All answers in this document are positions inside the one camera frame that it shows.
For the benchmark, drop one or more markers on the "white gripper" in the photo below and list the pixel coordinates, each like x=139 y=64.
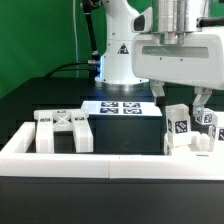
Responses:
x=198 y=62

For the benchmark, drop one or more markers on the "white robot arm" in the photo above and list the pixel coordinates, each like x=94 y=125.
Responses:
x=172 y=41

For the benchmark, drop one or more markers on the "white tagged cube right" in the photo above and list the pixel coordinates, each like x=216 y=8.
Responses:
x=205 y=118

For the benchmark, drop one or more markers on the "white marker sheet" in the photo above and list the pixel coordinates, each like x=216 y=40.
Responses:
x=118 y=108

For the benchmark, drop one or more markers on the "white U-shaped fence frame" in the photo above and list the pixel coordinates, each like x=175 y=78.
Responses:
x=15 y=160

